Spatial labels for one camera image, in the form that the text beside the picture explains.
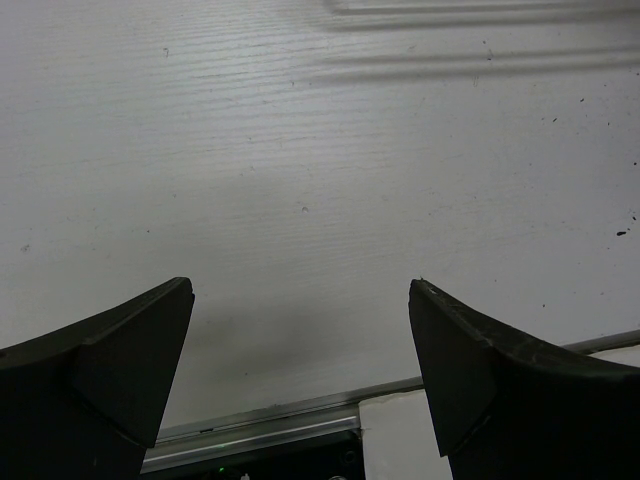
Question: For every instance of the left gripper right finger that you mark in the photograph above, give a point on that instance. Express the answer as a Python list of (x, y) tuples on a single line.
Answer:
[(507, 405)]

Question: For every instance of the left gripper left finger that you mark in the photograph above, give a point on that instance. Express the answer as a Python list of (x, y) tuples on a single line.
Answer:
[(87, 400)]

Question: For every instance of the aluminium table rail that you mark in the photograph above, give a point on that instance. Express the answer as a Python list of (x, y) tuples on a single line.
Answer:
[(393, 417)]

